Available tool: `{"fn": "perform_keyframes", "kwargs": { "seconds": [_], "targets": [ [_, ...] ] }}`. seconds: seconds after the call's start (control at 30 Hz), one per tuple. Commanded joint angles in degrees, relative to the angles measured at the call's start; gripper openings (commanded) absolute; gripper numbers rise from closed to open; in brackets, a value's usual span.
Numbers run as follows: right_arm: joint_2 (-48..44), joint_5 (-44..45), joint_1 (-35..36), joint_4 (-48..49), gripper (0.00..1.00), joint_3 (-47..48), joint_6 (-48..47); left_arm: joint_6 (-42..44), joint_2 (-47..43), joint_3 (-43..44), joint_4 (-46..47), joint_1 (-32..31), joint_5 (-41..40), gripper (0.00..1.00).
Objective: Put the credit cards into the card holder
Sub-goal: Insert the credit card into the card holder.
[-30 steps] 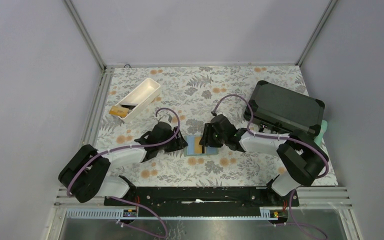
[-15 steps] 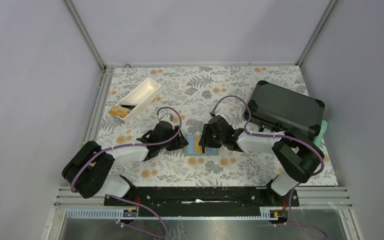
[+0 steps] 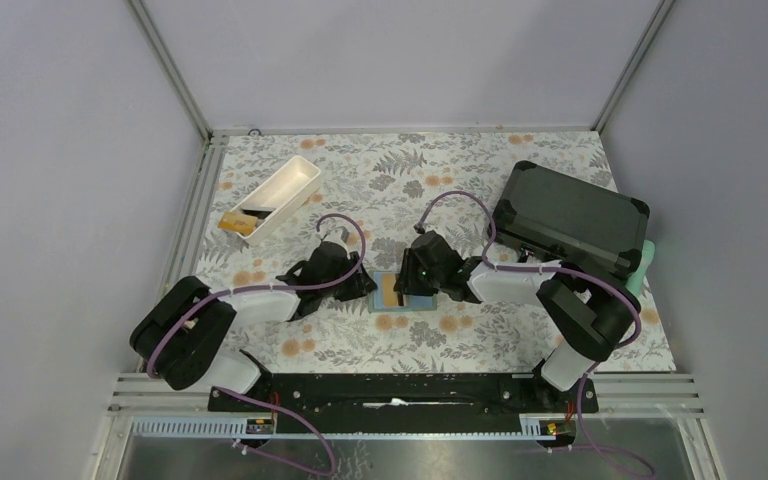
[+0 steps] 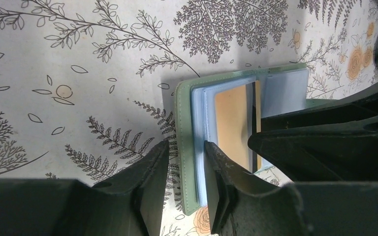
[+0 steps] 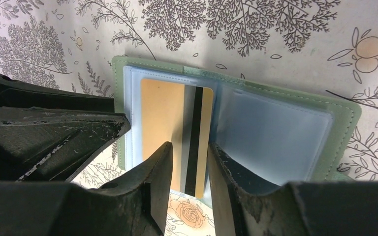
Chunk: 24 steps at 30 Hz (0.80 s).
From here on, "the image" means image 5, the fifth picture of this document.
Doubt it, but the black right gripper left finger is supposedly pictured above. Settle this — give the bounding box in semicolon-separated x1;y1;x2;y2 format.
0;142;173;236

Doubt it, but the floral patterned table mat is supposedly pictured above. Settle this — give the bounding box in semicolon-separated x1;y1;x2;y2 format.
0;0;378;236

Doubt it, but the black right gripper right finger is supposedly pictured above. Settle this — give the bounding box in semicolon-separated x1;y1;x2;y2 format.
207;143;378;236

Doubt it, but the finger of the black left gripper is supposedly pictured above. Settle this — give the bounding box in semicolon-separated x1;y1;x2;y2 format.
0;74;115;113
0;107;131;181

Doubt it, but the green card holder wallet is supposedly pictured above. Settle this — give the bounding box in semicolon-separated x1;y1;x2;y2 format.
112;56;361;186

